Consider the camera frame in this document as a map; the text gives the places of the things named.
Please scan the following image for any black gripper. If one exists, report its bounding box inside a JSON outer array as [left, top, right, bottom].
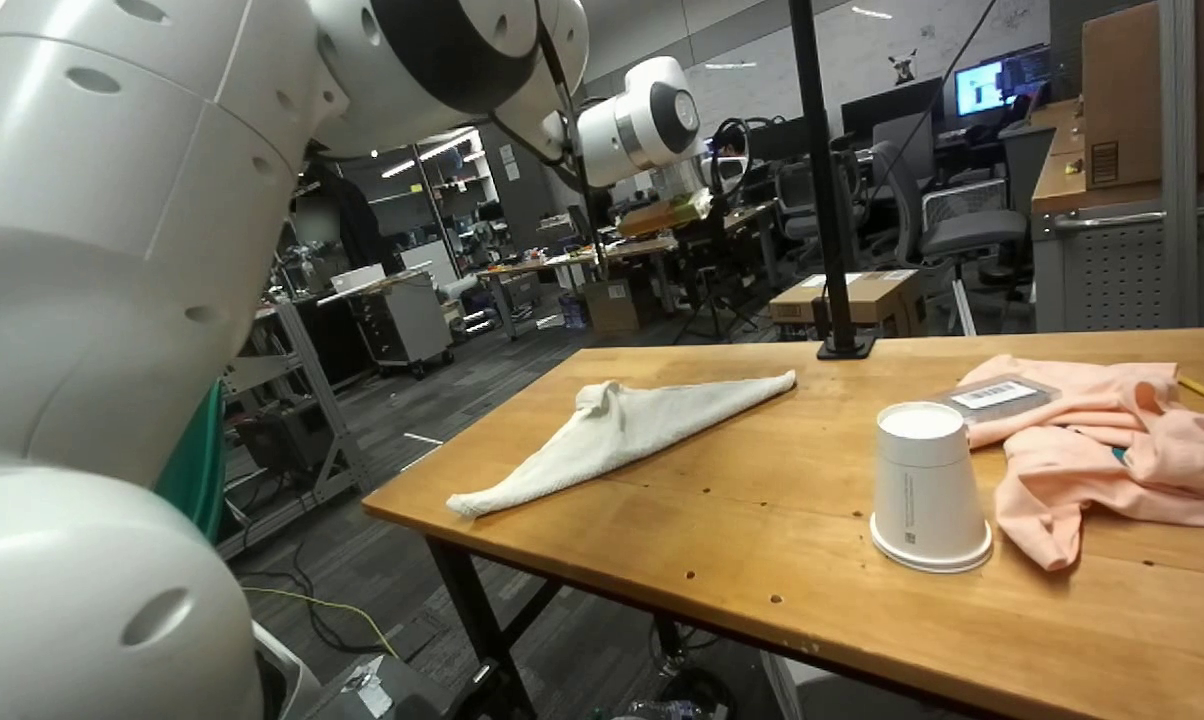
[[670, 225, 740, 304]]

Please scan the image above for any white cloth towel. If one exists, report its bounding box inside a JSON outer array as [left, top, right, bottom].
[[444, 368, 804, 523]]

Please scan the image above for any black vertical pole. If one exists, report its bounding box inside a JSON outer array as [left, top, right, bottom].
[[783, 0, 878, 364]]

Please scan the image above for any grey office chair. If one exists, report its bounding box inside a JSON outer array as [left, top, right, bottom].
[[876, 111, 1047, 335]]

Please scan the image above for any white rolling cabinet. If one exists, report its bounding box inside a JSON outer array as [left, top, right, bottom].
[[355, 267, 459, 373]]

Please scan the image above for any white paper cup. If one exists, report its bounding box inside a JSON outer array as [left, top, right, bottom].
[[868, 397, 1000, 582]]

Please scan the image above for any clear plastic barcode tag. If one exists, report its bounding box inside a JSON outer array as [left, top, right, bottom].
[[944, 375, 1058, 420]]

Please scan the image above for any computer monitor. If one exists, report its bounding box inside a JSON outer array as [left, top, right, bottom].
[[946, 54, 1056, 123]]

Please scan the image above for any grey workbench cabinet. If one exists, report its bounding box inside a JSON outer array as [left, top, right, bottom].
[[1028, 98, 1204, 335]]

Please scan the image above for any pink cloth garment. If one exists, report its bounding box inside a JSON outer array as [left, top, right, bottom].
[[950, 353, 1204, 575]]

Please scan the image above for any large cardboard box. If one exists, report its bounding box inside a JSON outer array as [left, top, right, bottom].
[[1074, 0, 1204, 193]]

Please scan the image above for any green fabric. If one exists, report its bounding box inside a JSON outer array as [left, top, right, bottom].
[[154, 382, 233, 541]]

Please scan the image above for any tan wrist camera block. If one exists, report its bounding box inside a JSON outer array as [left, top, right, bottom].
[[612, 197, 711, 250]]

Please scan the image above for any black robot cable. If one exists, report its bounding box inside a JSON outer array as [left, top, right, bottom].
[[703, 111, 759, 209]]

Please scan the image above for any black table frame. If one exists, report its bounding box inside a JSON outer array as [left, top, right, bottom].
[[416, 534, 570, 720]]

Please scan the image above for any grey metal post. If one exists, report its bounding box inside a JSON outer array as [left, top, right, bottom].
[[1151, 0, 1204, 333]]

